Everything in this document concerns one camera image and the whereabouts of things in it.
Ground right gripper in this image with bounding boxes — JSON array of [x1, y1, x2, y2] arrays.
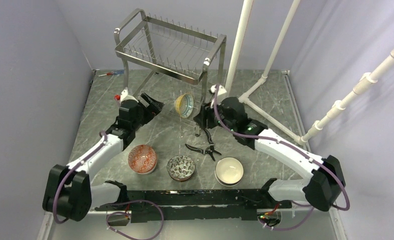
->
[[193, 97, 236, 133]]

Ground yellow teal patterned bowl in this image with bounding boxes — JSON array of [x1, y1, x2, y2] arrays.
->
[[174, 93, 194, 119]]

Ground brown floral bowl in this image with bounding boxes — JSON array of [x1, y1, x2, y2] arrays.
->
[[166, 155, 196, 182]]

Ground steel dish rack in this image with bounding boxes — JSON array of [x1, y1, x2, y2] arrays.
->
[[114, 8, 228, 137]]

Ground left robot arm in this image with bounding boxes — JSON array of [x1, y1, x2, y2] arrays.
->
[[42, 93, 164, 224]]

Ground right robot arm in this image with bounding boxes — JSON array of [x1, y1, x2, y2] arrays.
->
[[193, 97, 350, 212]]

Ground black pliers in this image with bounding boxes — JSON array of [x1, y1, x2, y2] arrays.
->
[[185, 128, 223, 162]]

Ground red patterned bowl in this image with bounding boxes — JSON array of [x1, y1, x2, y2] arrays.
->
[[128, 144, 157, 175]]

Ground red blue screwdriver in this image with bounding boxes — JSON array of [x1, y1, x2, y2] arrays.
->
[[98, 69, 124, 77]]

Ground white bowl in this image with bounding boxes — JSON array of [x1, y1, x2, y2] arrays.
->
[[215, 157, 244, 187]]

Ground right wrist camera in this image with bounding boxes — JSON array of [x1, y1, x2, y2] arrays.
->
[[210, 84, 227, 98]]

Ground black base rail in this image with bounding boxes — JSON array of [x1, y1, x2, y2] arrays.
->
[[94, 188, 292, 223]]

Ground aluminium rail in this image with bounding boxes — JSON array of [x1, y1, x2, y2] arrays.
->
[[87, 190, 339, 215]]

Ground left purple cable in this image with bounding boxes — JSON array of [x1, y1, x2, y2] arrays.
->
[[52, 130, 165, 240]]

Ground white pipe frame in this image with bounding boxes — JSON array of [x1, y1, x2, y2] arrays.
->
[[238, 0, 394, 148]]

